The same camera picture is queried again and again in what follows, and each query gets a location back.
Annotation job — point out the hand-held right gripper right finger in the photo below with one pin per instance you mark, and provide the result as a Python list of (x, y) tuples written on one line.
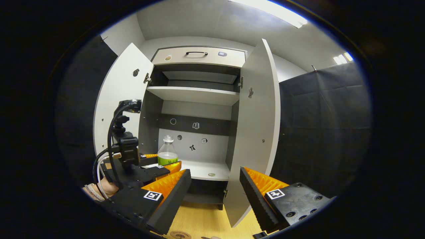
[(254, 199)]

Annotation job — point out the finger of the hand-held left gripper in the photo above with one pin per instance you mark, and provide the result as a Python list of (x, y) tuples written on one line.
[(156, 171), (146, 161)]

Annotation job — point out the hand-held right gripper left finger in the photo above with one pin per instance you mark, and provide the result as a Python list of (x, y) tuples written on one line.
[(172, 199)]

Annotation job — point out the green label plastic bottle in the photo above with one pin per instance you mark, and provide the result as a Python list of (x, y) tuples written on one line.
[(167, 151)]

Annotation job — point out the round wooden coaster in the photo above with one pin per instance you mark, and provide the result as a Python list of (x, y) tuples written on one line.
[(181, 235)]

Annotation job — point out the white cabinet door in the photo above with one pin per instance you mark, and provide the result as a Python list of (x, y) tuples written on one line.
[(255, 132), (126, 83)]

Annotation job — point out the white cabinet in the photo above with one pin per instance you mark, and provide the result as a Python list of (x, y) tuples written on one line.
[(196, 113)]

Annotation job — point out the white cabinet shelf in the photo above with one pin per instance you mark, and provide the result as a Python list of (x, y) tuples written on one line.
[(202, 167), (192, 94)]

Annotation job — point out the metal door hinge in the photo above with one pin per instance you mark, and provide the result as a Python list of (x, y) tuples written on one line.
[(147, 78), (241, 82)]

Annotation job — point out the beige cabinet drawer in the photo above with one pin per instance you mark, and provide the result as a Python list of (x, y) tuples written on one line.
[(179, 59)]

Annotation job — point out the black backdrop cloth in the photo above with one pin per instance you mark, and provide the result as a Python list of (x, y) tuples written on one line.
[(325, 132), (79, 99)]

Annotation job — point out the small ceiling light panel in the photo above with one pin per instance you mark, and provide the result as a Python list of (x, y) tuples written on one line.
[(342, 58)]

